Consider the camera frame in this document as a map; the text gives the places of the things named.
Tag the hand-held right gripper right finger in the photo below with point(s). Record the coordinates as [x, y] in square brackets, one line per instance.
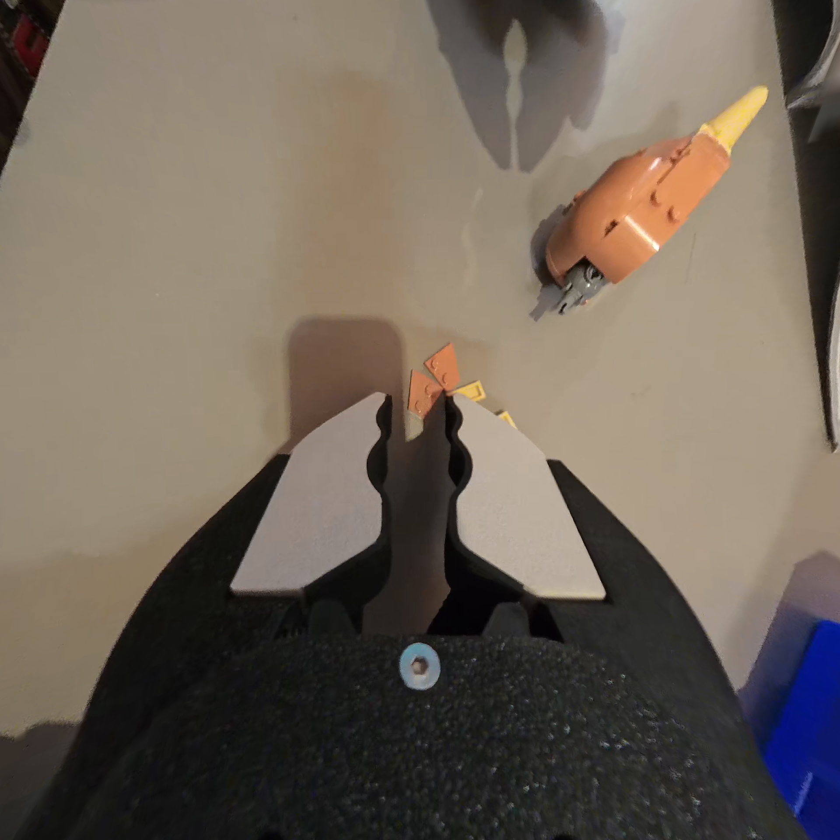
[518, 512]

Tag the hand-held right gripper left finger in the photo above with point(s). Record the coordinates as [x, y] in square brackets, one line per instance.
[315, 505]

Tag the tan tile brick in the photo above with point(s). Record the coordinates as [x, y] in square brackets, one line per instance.
[469, 392]
[505, 420]

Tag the brown wedge plate brick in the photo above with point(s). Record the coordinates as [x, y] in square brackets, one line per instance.
[443, 364]
[423, 394]

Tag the brown tan brick arm model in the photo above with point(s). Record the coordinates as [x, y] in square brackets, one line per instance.
[643, 203]

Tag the grey desk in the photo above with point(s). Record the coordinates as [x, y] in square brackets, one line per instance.
[197, 262]

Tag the blue plastic bin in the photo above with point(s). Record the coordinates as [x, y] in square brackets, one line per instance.
[800, 735]

